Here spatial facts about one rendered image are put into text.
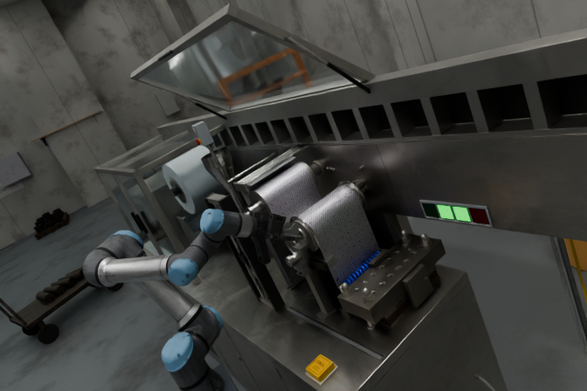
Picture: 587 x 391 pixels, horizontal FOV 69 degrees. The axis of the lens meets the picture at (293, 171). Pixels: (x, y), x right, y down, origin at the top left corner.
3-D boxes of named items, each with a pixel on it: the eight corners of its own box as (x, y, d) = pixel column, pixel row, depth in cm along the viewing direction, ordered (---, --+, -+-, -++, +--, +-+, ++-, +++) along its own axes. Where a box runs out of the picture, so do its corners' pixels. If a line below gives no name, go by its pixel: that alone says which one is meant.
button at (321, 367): (307, 373, 141) (305, 368, 140) (322, 359, 144) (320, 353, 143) (321, 383, 135) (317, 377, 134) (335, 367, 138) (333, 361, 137)
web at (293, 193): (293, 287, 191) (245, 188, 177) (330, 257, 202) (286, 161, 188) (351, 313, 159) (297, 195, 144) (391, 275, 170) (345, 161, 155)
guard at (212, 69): (136, 77, 205) (137, 76, 205) (230, 109, 232) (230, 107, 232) (231, 15, 117) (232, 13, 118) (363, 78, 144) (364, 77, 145)
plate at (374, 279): (342, 310, 151) (336, 296, 150) (411, 245, 170) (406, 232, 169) (375, 324, 138) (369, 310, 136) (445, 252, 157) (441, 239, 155)
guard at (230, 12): (126, 87, 207) (129, 72, 207) (228, 120, 236) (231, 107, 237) (224, 26, 112) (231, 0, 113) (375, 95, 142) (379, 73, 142)
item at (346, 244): (338, 288, 155) (319, 246, 150) (379, 251, 167) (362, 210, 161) (339, 289, 155) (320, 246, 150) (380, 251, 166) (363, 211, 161)
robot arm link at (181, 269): (59, 270, 139) (181, 259, 120) (84, 250, 149) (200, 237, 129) (76, 298, 143) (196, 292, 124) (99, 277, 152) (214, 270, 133)
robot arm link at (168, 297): (196, 363, 156) (84, 259, 151) (214, 332, 169) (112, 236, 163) (214, 352, 150) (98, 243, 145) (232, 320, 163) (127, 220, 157)
